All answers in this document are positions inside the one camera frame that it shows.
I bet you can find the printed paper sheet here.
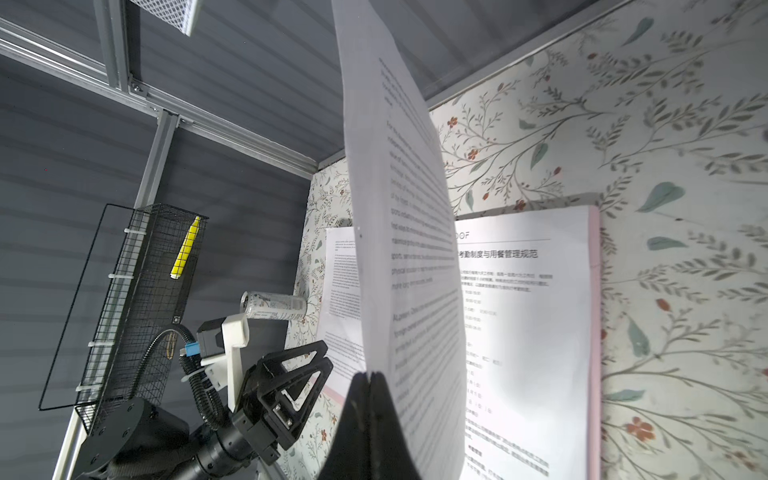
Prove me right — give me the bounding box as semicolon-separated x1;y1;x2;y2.
317;227;366;404
456;206;599;479
332;1;467;479

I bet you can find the black wire basket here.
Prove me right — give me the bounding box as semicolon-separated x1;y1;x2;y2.
38;202;210;434

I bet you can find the silver metal can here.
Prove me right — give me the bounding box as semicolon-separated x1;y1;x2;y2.
240;291;307;321

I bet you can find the white wire mesh basket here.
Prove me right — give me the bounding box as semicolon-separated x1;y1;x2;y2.
132;0;203;36

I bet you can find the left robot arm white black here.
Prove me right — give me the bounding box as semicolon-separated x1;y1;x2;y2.
71;341;333;479

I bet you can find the yellow tube in basket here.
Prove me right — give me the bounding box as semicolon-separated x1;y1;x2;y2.
170;216;201;280

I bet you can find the left black corrugated cable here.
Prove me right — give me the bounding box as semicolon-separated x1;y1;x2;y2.
133;323;229;430

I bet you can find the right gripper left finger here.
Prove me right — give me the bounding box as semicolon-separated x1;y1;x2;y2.
317;373;371;480

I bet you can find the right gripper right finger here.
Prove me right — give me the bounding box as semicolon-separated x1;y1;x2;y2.
370;372;420;480

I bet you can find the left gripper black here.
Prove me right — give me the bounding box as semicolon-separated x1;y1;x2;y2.
233;340;333;465

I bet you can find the pink file folder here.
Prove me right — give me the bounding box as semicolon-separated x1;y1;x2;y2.
320;204;601;479

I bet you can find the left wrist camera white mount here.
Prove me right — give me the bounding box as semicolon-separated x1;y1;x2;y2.
181;313;250;413

